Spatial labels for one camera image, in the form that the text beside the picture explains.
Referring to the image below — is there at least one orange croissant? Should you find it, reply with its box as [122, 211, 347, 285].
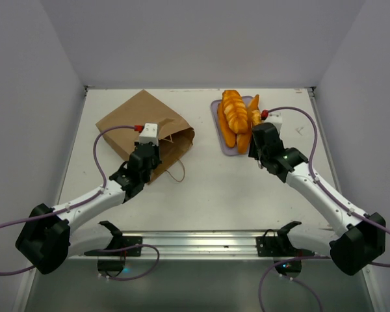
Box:
[251, 110, 262, 127]

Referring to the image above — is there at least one lilac plastic tray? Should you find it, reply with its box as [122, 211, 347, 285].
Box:
[211, 96, 253, 156]

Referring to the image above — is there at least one small orange bread roll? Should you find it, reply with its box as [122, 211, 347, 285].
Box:
[237, 94, 259, 154]

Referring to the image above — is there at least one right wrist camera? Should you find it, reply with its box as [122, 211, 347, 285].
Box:
[261, 110, 283, 133]

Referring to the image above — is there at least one long orange bread loaf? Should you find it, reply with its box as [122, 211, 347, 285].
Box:
[217, 102, 237, 148]

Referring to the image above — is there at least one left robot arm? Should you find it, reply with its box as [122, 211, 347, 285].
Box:
[16, 142, 161, 274]

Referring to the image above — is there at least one brown paper bag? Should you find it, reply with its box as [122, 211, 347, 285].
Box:
[96, 90, 195, 182]

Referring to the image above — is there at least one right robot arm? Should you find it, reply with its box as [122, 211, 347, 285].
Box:
[248, 123, 385, 276]

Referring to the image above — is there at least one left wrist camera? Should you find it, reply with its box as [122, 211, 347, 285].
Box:
[138, 123, 159, 146]

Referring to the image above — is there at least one aluminium mounting rail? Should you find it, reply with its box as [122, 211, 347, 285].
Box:
[64, 231, 345, 261]

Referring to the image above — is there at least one braided glazed bread loaf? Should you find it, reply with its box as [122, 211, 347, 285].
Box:
[222, 90, 248, 134]

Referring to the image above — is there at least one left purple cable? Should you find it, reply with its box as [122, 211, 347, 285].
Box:
[0, 124, 160, 281]

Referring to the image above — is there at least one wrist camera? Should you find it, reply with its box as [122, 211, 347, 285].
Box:
[138, 123, 159, 146]
[261, 110, 283, 133]

